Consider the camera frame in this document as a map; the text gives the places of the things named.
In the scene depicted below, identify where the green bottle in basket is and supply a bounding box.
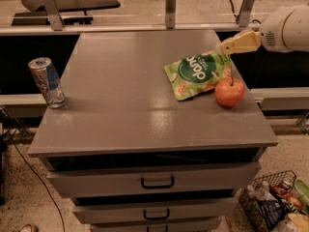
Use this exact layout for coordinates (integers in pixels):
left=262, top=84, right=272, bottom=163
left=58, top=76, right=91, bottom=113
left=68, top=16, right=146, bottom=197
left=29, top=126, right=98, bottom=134
left=293, top=180, right=309, bottom=214

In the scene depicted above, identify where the middle grey drawer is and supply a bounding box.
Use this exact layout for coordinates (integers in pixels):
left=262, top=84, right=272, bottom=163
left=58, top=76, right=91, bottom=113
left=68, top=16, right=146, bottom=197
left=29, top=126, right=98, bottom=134
left=73, top=197, right=238, bottom=225

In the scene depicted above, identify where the black cable behind rail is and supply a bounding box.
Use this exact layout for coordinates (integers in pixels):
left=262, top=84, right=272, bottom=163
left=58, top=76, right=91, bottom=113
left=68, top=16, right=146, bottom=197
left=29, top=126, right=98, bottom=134
left=225, top=0, right=262, bottom=26

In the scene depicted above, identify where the grey drawer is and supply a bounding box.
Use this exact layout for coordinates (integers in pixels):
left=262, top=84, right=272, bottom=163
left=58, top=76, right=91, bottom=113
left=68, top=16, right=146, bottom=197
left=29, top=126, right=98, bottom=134
left=73, top=197, right=238, bottom=225
left=47, top=161, right=261, bottom=197
left=90, top=217, right=221, bottom=232

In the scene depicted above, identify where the right metal bracket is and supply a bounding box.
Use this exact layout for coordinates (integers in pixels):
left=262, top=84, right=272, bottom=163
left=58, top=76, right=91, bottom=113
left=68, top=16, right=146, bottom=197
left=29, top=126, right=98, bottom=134
left=237, top=0, right=255, bottom=27

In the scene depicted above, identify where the metal bracket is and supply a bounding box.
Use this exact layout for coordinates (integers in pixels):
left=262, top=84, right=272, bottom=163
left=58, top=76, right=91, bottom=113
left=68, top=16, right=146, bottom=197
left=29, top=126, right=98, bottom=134
left=237, top=0, right=255, bottom=27
left=165, top=0, right=177, bottom=29
left=42, top=0, right=63, bottom=31

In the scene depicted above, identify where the middle metal bracket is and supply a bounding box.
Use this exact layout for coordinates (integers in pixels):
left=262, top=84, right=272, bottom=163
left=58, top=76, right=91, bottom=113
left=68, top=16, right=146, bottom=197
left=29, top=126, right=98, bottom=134
left=165, top=0, right=177, bottom=29

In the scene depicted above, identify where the black floor cable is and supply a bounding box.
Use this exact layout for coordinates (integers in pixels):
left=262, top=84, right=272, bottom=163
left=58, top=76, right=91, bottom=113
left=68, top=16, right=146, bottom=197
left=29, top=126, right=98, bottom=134
left=0, top=106, right=67, bottom=232

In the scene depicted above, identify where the bottom grey drawer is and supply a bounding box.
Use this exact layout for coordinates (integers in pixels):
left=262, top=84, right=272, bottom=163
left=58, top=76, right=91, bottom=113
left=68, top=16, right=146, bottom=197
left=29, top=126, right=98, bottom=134
left=90, top=217, right=221, bottom=232

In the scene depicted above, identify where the red apple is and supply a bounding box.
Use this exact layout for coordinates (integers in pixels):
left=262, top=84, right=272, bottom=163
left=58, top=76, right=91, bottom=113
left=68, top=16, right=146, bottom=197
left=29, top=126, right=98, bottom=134
left=214, top=77, right=245, bottom=107

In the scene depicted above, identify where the left metal bracket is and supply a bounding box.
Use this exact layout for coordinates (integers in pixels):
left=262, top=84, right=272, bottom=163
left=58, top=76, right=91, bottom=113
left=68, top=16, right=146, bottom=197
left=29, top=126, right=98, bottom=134
left=42, top=0, right=63, bottom=31

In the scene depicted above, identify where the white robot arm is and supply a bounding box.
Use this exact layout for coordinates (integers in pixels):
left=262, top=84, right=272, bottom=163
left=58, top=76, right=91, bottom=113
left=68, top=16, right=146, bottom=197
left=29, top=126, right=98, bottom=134
left=215, top=5, right=309, bottom=55

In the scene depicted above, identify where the red snack packet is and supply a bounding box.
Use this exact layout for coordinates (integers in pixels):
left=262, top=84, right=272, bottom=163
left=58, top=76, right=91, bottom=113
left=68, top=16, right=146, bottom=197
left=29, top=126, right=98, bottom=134
left=269, top=185, right=301, bottom=209

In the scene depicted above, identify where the top grey drawer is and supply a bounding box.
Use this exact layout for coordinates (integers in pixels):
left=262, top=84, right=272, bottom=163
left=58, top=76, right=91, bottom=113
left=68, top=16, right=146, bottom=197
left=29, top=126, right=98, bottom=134
left=47, top=161, right=261, bottom=197

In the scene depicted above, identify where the clear plastic water bottle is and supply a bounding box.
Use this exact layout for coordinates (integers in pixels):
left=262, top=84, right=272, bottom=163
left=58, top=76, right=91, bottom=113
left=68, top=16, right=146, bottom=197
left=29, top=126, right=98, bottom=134
left=246, top=181, right=279, bottom=210

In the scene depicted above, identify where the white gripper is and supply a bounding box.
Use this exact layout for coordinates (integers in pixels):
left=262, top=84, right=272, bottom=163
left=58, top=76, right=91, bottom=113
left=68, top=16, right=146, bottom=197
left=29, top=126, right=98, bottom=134
left=215, top=8, right=294, bottom=55

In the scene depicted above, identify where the green rice chip bag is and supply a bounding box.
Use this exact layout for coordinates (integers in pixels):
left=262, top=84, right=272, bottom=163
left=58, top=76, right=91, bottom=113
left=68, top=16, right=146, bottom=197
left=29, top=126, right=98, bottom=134
left=164, top=50, right=232, bottom=101

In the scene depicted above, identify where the silver blue energy drink can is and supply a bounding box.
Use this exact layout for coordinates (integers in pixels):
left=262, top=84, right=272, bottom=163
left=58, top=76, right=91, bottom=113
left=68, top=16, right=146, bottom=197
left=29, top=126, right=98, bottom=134
left=28, top=57, right=66, bottom=108

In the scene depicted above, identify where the black wire basket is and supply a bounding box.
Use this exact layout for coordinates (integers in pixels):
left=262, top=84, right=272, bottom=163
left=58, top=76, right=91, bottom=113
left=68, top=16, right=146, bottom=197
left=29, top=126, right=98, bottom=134
left=239, top=170, right=296, bottom=232

